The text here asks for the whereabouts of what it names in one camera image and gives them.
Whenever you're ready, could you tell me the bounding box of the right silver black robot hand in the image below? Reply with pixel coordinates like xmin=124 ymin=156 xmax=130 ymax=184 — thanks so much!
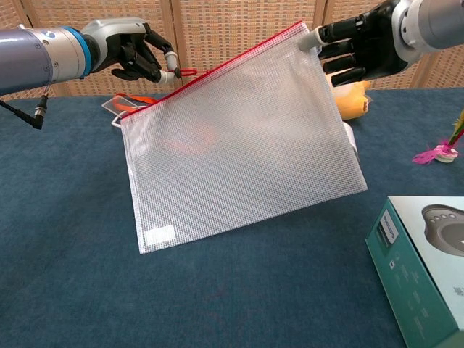
xmin=297 ymin=0 xmax=420 ymax=88

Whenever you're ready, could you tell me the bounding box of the white mesh zipper pouch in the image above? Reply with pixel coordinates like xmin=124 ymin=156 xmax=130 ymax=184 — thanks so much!
xmin=119 ymin=20 xmax=369 ymax=254

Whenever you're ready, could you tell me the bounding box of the yellow plush toy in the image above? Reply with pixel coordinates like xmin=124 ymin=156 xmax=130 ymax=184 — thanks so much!
xmin=326 ymin=72 xmax=374 ymax=121

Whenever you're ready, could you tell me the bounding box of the teal Philips product box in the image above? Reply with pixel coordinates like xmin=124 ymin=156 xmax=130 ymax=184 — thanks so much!
xmin=365 ymin=196 xmax=464 ymax=348

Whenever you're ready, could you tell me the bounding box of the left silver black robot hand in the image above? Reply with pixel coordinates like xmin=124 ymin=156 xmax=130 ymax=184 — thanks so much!
xmin=81 ymin=18 xmax=181 ymax=85

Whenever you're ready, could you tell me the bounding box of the clear plastic badge holder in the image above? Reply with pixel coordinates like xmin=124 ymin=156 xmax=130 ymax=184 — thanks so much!
xmin=101 ymin=94 xmax=144 ymax=114

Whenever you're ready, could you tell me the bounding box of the woven wicker folding screen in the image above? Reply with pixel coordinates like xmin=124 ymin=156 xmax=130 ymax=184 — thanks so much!
xmin=0 ymin=0 xmax=464 ymax=102

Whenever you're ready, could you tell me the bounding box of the colourful feather shuttlecock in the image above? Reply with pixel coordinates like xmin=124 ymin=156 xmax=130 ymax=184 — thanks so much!
xmin=412 ymin=107 xmax=464 ymax=167

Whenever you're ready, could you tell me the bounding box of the white handheld garment steamer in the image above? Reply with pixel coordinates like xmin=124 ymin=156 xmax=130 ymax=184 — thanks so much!
xmin=342 ymin=122 xmax=360 ymax=164

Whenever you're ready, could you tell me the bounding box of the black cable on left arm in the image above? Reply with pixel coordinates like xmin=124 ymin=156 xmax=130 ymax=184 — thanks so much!
xmin=0 ymin=94 xmax=50 ymax=131

